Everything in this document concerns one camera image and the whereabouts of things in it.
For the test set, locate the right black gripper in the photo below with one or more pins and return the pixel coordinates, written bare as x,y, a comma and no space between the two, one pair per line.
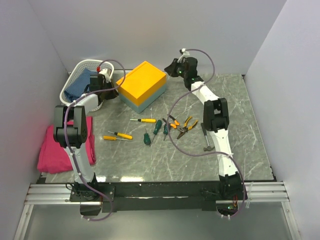
170,69

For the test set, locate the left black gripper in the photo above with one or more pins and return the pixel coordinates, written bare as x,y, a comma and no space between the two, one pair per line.
114,94

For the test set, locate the orange grey drawer box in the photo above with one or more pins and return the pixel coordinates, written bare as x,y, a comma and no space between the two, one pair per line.
142,86

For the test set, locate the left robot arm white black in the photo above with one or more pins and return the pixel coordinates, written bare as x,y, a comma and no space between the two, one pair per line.
71,132

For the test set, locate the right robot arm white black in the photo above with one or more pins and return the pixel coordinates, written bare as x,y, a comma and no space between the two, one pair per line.
216,122

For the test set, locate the blue cloth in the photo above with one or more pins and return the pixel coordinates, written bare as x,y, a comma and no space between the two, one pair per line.
86,82

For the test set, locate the white plastic basket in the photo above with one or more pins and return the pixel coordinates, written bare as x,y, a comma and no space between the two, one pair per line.
80,68

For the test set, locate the yellow screwdriver lower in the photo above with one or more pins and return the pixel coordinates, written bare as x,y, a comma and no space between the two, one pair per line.
113,138

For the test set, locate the yellow screwdriver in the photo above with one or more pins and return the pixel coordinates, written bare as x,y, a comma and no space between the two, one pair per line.
145,120
122,135
113,138

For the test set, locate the yellow screwdriver middle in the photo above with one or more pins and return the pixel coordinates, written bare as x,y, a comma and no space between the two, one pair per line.
122,135

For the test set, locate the yellow screwdriver upper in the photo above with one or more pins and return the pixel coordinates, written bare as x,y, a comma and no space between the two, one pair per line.
145,120

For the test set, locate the orange black pliers small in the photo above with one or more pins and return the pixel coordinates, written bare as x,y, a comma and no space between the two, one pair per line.
173,124

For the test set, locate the green screwdriver long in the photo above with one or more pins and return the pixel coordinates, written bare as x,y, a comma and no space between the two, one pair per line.
157,127

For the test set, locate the green screwdriver short left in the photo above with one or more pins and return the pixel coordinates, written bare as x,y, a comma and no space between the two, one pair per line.
146,138

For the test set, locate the orange black long-nose pliers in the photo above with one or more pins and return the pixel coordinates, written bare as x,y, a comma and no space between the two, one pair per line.
186,127

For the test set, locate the green screwdriver right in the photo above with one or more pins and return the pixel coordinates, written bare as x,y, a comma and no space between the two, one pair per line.
166,130

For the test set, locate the pink folded cloth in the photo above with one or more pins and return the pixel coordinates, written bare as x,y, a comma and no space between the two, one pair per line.
52,157

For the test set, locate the small black hammer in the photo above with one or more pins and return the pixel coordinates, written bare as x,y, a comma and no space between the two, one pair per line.
208,148

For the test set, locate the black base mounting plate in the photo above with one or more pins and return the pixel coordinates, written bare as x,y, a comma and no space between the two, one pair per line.
208,189

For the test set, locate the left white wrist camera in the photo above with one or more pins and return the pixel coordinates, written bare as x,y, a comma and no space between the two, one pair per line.
106,72

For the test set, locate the aluminium rail frame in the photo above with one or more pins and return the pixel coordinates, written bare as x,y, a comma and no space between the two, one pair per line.
58,194

